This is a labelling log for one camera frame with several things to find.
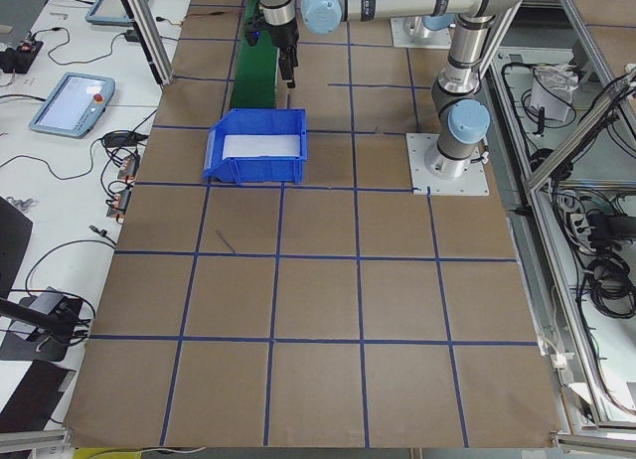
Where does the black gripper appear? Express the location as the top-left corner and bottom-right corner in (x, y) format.
(266, 22), (299, 88)

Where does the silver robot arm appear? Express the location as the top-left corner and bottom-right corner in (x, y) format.
(245, 0), (522, 181)

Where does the green conveyor belt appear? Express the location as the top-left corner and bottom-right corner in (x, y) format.
(230, 0), (277, 108)

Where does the blue left plastic bin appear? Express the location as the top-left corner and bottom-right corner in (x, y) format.
(202, 108), (308, 185)

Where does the white foam pad left bin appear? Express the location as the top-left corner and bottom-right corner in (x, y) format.
(222, 134), (301, 159)

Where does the far teach pendant tablet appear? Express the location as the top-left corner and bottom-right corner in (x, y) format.
(84, 0), (132, 28)

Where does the teach pendant tablet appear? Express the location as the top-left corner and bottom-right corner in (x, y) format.
(84, 0), (132, 28)
(29, 73), (116, 138)

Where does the near teach pendant tablet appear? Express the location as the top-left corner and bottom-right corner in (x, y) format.
(29, 73), (116, 138)

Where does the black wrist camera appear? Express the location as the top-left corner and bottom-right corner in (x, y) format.
(244, 15), (264, 47)

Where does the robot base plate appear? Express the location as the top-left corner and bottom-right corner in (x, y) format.
(391, 14), (455, 50)
(405, 133), (490, 197)

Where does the aluminium frame post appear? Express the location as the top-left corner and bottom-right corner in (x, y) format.
(120, 0), (174, 86)

